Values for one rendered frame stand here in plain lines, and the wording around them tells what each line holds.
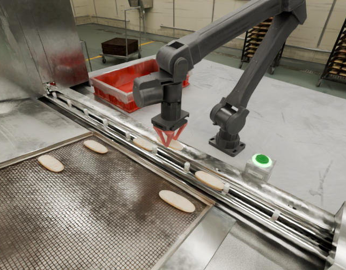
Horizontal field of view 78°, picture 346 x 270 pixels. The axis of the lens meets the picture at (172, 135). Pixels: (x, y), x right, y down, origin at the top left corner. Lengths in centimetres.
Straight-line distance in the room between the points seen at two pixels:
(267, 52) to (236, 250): 56
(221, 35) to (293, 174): 50
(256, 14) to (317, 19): 424
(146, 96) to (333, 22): 451
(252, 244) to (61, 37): 117
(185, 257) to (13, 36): 107
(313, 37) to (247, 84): 422
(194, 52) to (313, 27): 443
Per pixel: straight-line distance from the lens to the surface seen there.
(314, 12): 490
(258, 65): 75
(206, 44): 57
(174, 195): 56
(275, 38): 77
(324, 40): 492
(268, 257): 62
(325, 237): 67
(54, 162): 69
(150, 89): 52
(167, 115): 58
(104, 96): 120
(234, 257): 60
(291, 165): 86
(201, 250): 49
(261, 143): 92
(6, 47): 119
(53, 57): 127
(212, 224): 54
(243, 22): 64
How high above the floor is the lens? 135
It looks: 36 degrees down
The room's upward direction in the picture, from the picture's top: straight up
